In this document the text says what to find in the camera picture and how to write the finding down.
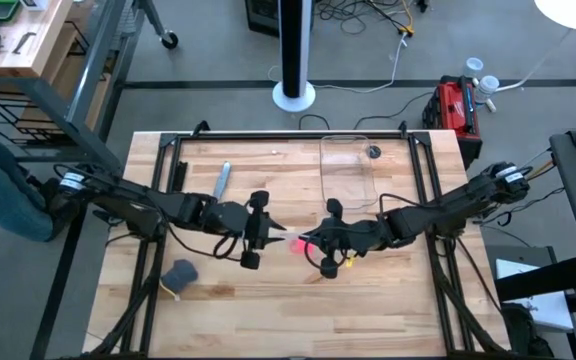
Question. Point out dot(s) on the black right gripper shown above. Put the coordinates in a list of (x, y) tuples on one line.
[(353, 235)]

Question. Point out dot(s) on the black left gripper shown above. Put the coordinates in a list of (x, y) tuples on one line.
[(255, 230)]

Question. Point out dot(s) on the pink bandage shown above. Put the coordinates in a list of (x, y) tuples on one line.
[(297, 246)]

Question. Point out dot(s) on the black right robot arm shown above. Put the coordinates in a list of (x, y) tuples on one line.
[(433, 210)]

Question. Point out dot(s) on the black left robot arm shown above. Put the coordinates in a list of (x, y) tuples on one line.
[(188, 210)]

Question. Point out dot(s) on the silver utility knife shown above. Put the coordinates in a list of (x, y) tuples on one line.
[(222, 180)]

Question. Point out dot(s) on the clear plastic bin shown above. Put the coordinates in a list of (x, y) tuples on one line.
[(348, 170)]

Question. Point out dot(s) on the black round grommet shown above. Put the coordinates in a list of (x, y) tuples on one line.
[(373, 151)]

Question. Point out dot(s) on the black clamp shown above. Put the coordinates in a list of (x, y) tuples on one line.
[(103, 215)]

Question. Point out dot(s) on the black white tower fan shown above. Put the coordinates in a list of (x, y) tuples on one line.
[(293, 50)]

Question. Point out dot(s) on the red tool bag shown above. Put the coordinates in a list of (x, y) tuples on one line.
[(450, 107)]

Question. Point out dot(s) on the black caster wheel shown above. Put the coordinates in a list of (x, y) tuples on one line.
[(169, 41)]

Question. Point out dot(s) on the black box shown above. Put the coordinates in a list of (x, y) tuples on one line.
[(260, 15)]

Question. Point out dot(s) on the black bag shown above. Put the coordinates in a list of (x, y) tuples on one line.
[(523, 330)]

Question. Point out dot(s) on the white plastic jar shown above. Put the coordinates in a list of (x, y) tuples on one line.
[(473, 67), (488, 87)]

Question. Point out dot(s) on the black bar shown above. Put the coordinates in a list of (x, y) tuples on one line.
[(543, 280)]

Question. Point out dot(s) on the white panel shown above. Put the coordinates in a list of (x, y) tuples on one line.
[(543, 312)]

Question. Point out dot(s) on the small white box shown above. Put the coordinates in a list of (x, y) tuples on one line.
[(33, 4)]

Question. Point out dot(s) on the white lamp shade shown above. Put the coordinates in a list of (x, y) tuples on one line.
[(573, 12)]

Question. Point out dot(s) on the small black bracket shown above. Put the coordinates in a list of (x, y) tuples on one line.
[(180, 177)]

